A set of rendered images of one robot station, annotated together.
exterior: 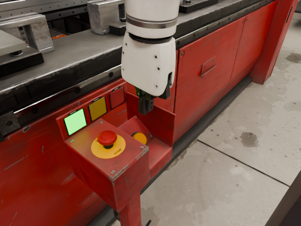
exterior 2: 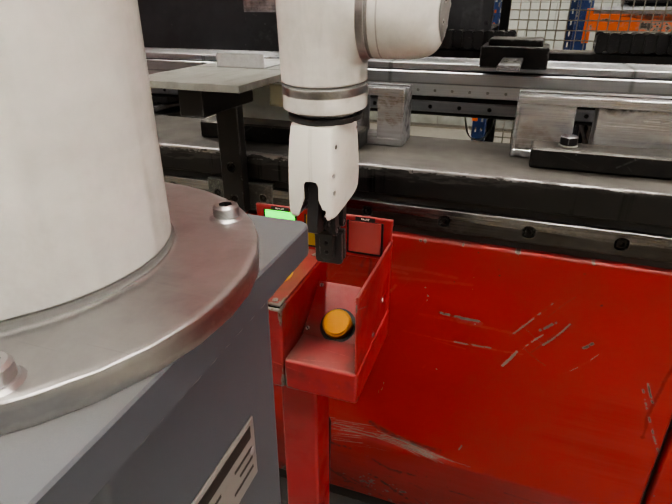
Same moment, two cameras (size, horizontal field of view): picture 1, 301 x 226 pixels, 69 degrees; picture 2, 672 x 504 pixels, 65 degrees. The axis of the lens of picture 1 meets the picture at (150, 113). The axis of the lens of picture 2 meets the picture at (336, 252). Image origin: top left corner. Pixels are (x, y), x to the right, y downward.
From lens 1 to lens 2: 54 cm
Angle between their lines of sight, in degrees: 59
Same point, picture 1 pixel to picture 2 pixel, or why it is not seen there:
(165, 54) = (294, 142)
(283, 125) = not seen: outside the picture
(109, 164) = not seen: hidden behind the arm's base
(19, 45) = (231, 86)
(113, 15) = (555, 126)
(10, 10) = (435, 83)
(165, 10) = (292, 69)
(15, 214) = not seen: hidden behind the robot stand
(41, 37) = (387, 120)
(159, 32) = (290, 103)
